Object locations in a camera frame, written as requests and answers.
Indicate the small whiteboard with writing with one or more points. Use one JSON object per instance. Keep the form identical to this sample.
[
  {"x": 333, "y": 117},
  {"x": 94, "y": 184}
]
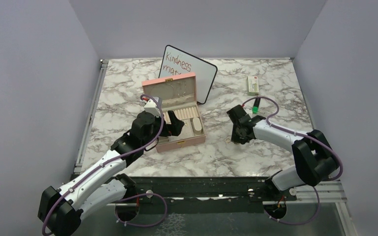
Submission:
[{"x": 176, "y": 61}]

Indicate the pink jewelry box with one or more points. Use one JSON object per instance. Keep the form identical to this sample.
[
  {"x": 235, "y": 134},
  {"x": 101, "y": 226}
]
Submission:
[{"x": 178, "y": 94}]

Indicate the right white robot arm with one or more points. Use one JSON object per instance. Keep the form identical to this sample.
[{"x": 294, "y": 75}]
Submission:
[{"x": 314, "y": 160}]

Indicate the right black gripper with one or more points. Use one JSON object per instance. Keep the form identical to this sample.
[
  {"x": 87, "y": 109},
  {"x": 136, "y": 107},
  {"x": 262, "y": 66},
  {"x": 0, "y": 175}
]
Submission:
[{"x": 237, "y": 139}]

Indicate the green marker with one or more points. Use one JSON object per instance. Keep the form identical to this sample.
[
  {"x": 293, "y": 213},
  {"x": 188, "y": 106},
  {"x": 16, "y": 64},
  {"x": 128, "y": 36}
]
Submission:
[{"x": 256, "y": 105}]

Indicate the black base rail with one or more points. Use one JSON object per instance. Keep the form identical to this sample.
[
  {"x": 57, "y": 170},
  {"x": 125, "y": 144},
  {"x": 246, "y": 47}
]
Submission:
[{"x": 193, "y": 195}]

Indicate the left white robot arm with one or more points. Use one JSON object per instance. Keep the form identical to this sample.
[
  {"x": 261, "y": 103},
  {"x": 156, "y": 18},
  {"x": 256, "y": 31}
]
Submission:
[{"x": 63, "y": 209}]

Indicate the small white card box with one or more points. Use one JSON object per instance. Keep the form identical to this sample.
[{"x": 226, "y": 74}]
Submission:
[{"x": 252, "y": 86}]

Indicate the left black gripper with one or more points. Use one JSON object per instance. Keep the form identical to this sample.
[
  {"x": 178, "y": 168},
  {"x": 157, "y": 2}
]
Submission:
[{"x": 174, "y": 128}]

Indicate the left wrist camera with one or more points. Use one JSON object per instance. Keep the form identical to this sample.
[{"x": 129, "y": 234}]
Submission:
[{"x": 151, "y": 106}]

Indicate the beige oval cushion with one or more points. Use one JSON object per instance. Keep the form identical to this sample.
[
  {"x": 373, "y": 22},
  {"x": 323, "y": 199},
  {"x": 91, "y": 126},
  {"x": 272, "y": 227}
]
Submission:
[{"x": 197, "y": 126}]

